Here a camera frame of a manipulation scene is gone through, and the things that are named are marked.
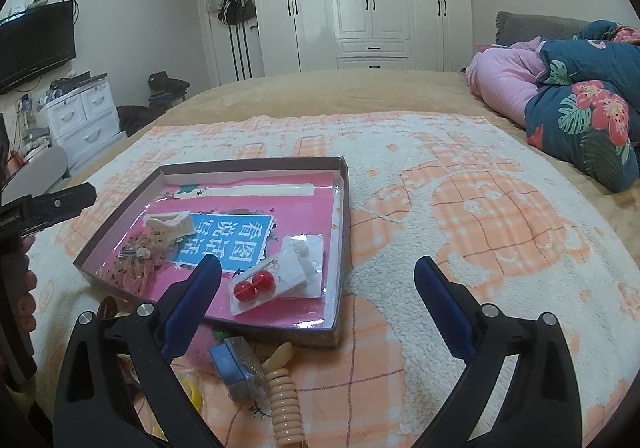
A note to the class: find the cream hair claw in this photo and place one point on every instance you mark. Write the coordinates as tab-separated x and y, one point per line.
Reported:
170	226

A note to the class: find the blue floral quilt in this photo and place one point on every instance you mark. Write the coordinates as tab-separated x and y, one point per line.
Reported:
585	128

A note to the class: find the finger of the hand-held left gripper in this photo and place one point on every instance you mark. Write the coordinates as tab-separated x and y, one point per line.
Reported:
55	203

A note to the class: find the dark bag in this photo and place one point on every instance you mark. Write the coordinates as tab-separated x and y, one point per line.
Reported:
137	120

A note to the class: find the person's left hand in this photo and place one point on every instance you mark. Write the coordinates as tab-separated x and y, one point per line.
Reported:
26	300

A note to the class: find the grey pillow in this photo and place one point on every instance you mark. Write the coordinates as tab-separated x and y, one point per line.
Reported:
540	28

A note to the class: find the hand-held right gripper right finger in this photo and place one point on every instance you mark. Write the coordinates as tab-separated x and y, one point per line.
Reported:
441	299

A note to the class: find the blue box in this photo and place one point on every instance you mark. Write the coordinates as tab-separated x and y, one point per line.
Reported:
232	364

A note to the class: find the yellow bangle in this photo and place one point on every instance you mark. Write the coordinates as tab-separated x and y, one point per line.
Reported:
193	390

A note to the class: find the pink quilt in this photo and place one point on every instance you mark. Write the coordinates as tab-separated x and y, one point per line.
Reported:
505	83

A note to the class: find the white door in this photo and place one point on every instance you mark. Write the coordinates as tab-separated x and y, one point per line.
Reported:
225	53

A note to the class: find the grey white stool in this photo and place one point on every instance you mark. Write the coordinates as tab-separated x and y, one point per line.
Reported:
35	173

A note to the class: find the pink picture book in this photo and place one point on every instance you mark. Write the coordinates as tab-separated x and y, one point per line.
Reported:
295	208

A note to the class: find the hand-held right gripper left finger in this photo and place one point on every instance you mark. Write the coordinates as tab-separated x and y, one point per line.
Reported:
192	299

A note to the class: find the white drawer cabinet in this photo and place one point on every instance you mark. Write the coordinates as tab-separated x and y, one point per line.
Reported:
82	118

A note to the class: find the hanging bags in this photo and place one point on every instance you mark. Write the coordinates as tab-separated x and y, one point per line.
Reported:
232	3

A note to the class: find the white wardrobe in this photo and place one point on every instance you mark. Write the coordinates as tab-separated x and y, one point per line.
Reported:
360	3

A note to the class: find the shallow grey cardboard box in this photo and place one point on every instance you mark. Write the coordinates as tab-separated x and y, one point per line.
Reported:
295	329

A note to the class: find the black television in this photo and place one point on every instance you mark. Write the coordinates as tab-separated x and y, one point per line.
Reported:
35	48

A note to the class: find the beige bedspread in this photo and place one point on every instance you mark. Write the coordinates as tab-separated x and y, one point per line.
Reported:
350	90

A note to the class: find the clear packet with white card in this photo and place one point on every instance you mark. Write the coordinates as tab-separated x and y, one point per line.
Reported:
312	268

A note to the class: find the glitter bow hair clip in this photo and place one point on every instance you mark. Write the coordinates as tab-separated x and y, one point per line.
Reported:
132	274

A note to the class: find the dark clothes pile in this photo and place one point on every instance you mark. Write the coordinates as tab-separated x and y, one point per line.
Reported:
167	88

